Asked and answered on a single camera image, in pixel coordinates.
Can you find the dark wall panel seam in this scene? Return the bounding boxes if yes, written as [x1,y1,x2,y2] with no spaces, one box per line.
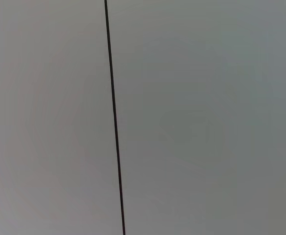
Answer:
[104,0,126,235]

